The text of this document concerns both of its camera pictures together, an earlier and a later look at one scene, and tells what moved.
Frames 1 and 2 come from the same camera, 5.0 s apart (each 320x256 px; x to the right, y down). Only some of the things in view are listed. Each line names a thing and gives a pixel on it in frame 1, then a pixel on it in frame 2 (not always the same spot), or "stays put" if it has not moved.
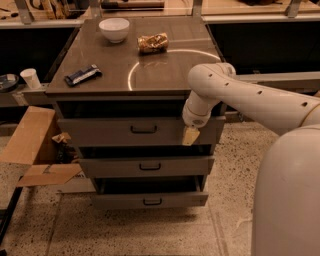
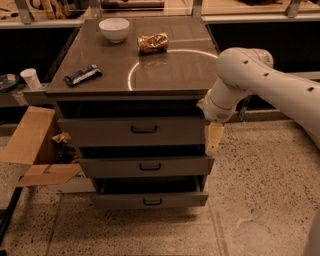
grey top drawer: [137, 131] stays put
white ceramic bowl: [114, 29] stays put
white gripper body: [195, 120] → [216, 112]
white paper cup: [31, 77] stays put
